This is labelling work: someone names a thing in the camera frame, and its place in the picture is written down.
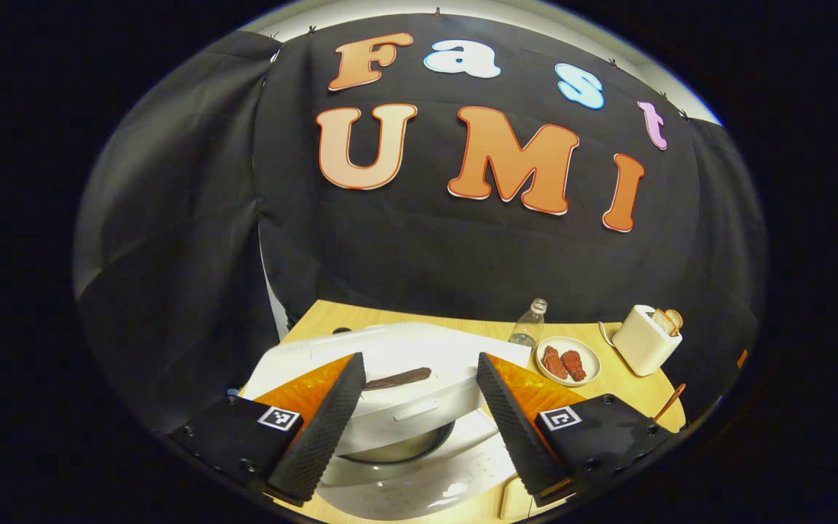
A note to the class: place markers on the white rice cooker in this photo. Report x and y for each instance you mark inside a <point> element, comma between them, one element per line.
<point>419,407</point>

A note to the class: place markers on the white toaster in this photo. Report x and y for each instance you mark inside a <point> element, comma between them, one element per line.
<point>641,346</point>

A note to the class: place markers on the brown wooden spoon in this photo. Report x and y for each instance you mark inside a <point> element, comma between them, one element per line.
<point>670,402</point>

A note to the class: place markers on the black backdrop cloth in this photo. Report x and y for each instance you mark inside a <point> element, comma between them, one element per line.
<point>426,255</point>

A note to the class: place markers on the clear plastic water bottle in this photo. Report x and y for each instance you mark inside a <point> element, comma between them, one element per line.
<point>528,327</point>

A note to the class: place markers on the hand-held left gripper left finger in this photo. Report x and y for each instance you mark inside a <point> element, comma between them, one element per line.
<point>324,429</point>

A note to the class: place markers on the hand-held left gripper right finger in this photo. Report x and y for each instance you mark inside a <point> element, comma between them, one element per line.
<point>510,429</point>

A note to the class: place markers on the white round plate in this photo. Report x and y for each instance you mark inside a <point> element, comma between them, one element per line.
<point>590,360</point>

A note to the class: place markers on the toast slice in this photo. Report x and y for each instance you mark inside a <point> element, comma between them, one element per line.
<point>661,322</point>
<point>675,318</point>

